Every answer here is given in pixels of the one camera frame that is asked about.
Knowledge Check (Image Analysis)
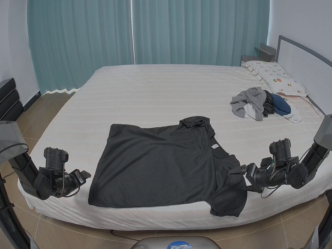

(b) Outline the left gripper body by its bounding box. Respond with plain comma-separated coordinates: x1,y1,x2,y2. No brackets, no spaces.
69,169,88,188

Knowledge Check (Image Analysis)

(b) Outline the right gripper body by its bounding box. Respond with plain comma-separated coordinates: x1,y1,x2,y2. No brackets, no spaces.
245,163,272,191

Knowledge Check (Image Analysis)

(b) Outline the black T-shirt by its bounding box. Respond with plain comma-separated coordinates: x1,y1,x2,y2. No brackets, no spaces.
88,116,248,217

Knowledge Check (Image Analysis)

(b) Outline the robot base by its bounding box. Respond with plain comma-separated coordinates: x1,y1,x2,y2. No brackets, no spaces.
131,236,216,249

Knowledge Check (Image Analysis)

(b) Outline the pile of clothes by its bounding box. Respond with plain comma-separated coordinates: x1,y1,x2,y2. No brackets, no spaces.
230,87,302,124

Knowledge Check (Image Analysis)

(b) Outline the bed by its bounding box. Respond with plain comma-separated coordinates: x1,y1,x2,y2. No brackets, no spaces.
17,35,332,230

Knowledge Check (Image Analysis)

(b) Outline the white printed pillow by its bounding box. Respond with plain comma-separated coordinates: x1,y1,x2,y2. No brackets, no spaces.
242,60,309,97

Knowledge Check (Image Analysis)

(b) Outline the black chest of drawers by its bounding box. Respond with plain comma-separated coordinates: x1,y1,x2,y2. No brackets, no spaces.
0,78,25,122

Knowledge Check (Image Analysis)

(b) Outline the grey bedside table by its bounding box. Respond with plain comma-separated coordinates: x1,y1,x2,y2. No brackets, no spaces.
241,43,276,67

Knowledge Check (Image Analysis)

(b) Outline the blue-green curtain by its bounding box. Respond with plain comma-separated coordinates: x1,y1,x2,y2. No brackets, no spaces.
132,0,271,67
27,0,134,95

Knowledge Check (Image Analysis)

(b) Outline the black cable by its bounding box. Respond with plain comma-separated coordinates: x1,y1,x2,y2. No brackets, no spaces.
109,229,138,242
260,185,281,199

